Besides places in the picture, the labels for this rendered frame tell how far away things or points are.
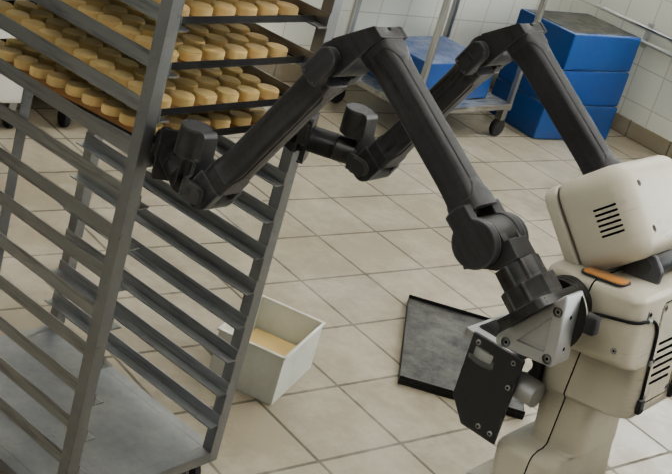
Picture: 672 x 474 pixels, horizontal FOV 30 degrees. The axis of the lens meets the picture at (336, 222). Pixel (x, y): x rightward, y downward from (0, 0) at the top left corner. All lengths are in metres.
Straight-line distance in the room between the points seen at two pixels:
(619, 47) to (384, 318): 3.13
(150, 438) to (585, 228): 1.43
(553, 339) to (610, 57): 5.18
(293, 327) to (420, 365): 0.46
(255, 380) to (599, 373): 1.72
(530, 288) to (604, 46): 5.09
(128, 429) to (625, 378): 1.43
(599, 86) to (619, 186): 5.08
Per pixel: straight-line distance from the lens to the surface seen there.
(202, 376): 3.00
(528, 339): 1.87
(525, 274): 1.85
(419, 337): 4.17
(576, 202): 1.95
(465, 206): 1.86
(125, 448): 3.00
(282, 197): 2.74
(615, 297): 1.91
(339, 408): 3.67
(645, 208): 1.94
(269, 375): 3.55
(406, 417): 3.73
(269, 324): 3.82
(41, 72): 2.68
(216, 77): 2.67
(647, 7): 7.43
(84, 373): 2.59
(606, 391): 2.02
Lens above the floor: 1.83
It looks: 22 degrees down
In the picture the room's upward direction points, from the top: 16 degrees clockwise
